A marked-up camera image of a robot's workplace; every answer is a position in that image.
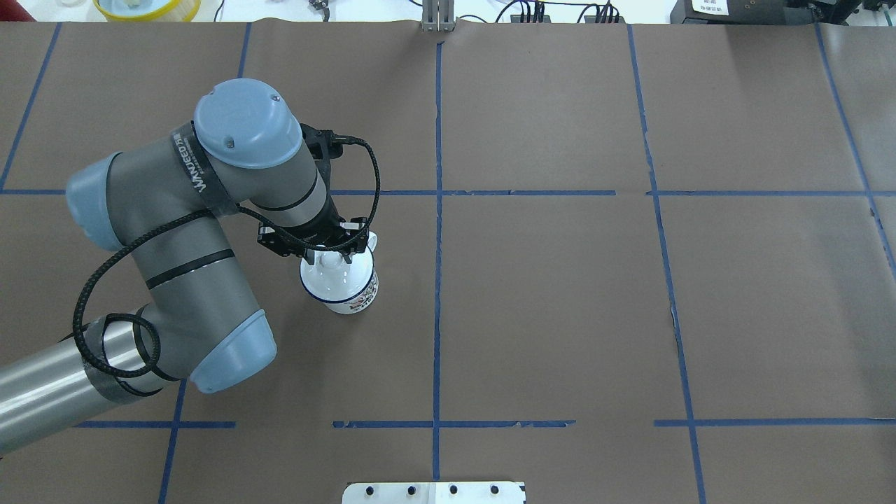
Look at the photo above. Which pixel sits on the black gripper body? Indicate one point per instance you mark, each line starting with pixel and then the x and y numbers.
pixel 313 234

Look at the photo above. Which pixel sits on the white enamel mug lid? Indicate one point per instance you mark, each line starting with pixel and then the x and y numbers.
pixel 336 276

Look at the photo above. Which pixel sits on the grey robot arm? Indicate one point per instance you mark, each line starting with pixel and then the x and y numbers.
pixel 171 302

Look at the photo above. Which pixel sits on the white enamel mug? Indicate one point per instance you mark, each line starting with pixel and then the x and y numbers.
pixel 353 290

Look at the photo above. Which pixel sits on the yellow tape roll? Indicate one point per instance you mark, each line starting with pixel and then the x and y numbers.
pixel 148 11

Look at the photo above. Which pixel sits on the aluminium frame post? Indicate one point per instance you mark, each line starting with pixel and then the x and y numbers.
pixel 438 15

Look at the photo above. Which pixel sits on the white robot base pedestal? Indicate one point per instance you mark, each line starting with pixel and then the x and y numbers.
pixel 436 492

